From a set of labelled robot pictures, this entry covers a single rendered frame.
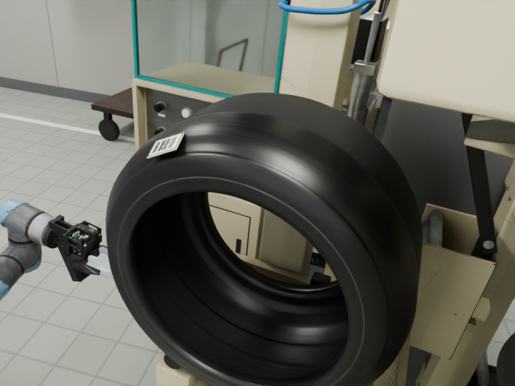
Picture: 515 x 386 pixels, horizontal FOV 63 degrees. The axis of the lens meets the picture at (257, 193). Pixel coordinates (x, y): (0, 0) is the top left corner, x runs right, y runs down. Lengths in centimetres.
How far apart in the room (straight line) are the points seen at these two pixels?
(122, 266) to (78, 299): 169
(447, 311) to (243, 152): 67
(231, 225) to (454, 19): 142
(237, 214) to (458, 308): 86
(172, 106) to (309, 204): 110
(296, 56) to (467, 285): 62
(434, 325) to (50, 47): 502
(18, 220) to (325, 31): 84
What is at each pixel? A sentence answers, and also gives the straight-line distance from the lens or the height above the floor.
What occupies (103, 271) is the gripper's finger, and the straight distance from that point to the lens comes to 107.
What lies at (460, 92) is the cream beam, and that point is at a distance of 29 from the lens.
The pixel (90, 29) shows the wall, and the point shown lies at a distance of 516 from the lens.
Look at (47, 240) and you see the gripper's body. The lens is 113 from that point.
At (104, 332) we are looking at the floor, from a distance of 233.
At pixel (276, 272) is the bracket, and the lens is 119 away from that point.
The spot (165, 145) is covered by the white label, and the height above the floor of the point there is 144.
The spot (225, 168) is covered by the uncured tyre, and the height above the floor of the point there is 143.
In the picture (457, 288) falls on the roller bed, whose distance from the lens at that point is 105.
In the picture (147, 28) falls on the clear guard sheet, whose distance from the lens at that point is 158.
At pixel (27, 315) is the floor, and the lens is 251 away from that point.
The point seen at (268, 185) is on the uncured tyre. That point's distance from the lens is 59.
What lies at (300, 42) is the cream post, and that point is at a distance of 95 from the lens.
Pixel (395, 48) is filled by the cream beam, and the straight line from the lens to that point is 29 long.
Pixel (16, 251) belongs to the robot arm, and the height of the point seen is 101.
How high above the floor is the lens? 171
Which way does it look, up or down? 30 degrees down
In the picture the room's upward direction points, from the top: 6 degrees clockwise
